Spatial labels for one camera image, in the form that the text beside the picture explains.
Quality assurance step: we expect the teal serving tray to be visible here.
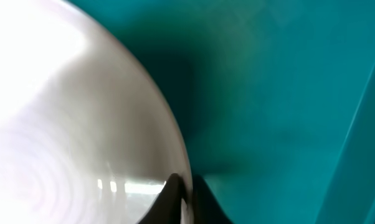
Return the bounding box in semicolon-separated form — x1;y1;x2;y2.
76;0;375;223

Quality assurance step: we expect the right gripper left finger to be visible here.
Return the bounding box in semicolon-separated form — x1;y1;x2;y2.
138;173;185;224

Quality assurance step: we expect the pink round plate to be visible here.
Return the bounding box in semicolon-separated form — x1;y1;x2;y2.
0;1;192;223

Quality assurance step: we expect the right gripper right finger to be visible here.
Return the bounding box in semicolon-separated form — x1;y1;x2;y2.
192;175;232;224

